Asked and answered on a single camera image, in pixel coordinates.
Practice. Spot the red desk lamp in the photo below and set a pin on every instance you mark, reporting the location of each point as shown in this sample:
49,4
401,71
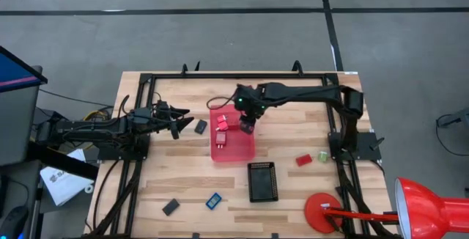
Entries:
322,213

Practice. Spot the red digital clock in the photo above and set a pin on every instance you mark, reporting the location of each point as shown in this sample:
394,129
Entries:
303,160

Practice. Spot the black metal table frame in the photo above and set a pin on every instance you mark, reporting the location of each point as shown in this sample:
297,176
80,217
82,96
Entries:
238,75

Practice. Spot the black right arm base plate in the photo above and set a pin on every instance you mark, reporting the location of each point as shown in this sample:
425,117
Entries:
366,147

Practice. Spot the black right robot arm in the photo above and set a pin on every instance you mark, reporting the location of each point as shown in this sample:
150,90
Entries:
311,91

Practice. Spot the pink translucent plastic bin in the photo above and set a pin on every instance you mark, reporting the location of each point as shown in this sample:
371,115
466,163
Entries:
238,151

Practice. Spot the red wall charger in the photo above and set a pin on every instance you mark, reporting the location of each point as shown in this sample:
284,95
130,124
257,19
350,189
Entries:
221,118
221,139
223,126

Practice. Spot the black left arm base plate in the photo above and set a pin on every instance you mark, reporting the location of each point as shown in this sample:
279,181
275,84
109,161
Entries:
121,153

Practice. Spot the dark screen monitor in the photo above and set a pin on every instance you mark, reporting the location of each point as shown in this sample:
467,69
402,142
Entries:
14,121

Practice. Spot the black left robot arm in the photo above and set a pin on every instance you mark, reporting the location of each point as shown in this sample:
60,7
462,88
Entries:
91,129

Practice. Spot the black slotted plastic basket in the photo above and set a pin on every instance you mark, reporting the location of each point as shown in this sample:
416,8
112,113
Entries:
262,182

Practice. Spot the white printed paper sheet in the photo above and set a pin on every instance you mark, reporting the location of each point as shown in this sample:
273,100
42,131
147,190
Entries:
64,184

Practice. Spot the blue digital clock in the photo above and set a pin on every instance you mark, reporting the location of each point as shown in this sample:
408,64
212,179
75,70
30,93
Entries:
213,201

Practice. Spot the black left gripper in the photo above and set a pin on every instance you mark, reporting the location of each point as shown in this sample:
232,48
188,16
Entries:
163,114

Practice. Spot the green white wall charger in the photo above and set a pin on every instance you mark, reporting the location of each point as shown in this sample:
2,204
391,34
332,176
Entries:
322,157

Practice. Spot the black flat digital clock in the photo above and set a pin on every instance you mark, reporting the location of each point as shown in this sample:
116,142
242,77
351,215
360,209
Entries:
170,206
200,126

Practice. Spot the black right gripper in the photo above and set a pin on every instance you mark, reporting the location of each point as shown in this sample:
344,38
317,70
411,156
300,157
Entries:
249,99

